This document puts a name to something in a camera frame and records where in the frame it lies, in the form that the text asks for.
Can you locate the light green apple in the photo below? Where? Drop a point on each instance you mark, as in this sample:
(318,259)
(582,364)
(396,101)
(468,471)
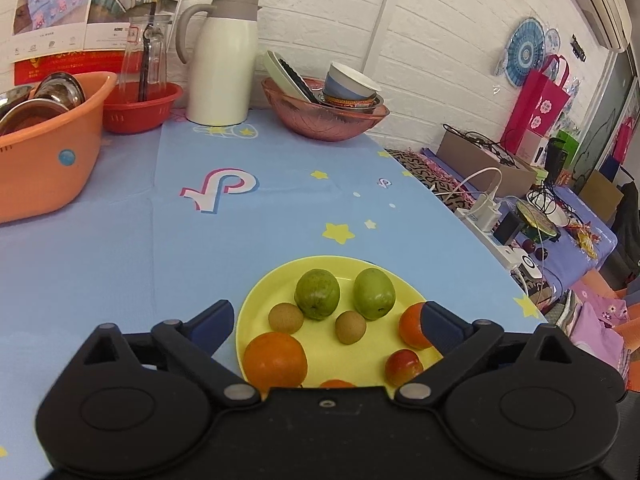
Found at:
(374,294)

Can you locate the metal bowls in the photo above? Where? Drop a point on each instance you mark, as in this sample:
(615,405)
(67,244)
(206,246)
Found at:
(55,95)

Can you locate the orange plastic basket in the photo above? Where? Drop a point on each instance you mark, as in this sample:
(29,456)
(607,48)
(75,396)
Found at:
(45,170)

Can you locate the white round device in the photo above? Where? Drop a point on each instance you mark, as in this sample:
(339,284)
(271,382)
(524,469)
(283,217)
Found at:
(528,265)

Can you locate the red plastic basket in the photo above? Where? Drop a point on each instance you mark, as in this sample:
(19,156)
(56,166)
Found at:
(135,115)

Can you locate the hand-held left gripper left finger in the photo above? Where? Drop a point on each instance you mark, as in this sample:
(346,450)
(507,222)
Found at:
(212,325)

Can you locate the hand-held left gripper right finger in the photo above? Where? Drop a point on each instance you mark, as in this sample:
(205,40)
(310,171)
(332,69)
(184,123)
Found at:
(440,327)

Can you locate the blue and white bowl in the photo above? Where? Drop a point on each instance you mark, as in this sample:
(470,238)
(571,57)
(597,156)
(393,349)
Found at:
(350,82)

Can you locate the dark green apple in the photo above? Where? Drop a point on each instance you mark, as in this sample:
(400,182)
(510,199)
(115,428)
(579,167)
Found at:
(316,294)

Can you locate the white small box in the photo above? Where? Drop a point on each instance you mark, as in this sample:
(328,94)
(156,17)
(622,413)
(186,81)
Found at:
(530,147)

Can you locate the large orange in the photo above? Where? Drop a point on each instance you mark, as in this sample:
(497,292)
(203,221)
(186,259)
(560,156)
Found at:
(275,360)

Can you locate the yellow plastic plate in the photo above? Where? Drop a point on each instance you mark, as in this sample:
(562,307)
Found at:
(325,360)

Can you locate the black speaker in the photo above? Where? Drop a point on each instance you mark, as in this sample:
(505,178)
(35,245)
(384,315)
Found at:
(555,160)

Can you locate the wall poster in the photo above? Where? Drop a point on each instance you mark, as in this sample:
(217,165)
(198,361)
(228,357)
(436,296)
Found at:
(100,5)

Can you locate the patterned bowl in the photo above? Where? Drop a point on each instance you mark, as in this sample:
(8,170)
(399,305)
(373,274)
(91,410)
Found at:
(355,106)

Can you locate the white air conditioner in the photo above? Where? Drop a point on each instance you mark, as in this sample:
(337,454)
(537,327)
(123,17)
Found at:
(600,0)

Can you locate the white power strip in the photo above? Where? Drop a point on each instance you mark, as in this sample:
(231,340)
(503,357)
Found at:
(492,252)

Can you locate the leopard pattern cloth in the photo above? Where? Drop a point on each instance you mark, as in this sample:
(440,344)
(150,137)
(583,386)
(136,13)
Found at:
(430,177)

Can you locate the blue round fan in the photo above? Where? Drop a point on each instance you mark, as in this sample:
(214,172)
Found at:
(522,52)

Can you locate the glass pitcher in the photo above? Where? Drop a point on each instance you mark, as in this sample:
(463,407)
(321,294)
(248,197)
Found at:
(147,55)

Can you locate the white thermos jug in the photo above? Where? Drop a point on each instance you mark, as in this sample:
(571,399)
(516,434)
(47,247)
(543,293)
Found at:
(222,70)

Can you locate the green round tin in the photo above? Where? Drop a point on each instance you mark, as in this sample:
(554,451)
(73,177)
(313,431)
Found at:
(537,220)

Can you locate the white charger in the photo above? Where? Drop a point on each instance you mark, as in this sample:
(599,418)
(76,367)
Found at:
(485,215)

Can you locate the grey-green dish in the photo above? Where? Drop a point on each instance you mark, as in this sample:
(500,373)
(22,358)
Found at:
(280,75)

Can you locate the brown kiwi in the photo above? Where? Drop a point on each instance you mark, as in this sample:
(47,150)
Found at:
(350,327)
(285,318)

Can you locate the pink glass bowl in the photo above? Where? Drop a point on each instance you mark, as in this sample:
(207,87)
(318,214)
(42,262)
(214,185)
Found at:
(320,122)

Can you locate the pink gift bag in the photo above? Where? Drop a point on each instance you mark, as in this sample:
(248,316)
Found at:
(537,105)

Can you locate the blue printed tablecloth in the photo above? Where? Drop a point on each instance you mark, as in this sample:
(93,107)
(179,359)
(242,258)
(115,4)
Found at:
(150,260)

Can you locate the purple floral cloth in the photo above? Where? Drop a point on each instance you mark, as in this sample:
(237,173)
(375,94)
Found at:
(597,335)

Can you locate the black power adapter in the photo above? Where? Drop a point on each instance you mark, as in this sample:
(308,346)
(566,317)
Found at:
(509,227)

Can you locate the cardboard box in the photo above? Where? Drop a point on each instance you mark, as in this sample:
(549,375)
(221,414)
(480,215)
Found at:
(480,165)

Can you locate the small red apple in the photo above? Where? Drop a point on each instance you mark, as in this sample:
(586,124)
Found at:
(402,367)

